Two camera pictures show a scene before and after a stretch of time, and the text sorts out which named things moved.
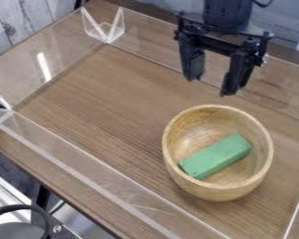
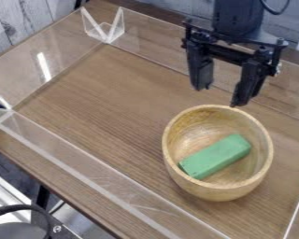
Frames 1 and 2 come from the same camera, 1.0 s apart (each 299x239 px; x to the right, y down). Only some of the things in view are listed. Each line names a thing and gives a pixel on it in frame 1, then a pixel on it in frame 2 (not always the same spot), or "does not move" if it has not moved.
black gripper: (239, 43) to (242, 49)
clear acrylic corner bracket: (105, 32) does not move
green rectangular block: (215, 156) does not move
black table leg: (44, 196) does not move
